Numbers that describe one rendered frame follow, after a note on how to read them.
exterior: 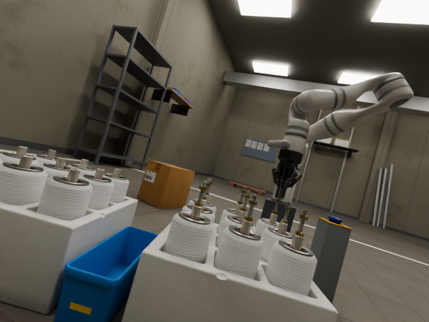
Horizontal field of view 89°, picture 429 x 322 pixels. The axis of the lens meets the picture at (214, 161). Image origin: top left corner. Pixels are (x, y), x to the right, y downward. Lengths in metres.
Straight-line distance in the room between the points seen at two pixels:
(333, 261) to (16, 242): 0.78
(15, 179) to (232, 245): 0.49
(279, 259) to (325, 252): 0.26
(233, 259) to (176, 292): 0.13
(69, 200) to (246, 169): 8.74
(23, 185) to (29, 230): 0.11
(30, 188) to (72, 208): 0.11
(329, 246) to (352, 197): 8.62
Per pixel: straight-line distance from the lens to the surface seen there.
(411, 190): 9.96
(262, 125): 9.41
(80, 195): 0.59
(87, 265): 0.62
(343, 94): 0.86
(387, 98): 0.96
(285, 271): 0.53
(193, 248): 0.49
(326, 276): 0.79
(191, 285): 0.49
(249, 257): 0.50
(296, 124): 0.76
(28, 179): 0.65
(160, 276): 0.49
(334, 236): 0.77
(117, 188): 0.79
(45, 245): 0.58
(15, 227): 0.61
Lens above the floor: 0.37
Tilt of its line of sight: 2 degrees up
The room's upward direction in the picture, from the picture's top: 16 degrees clockwise
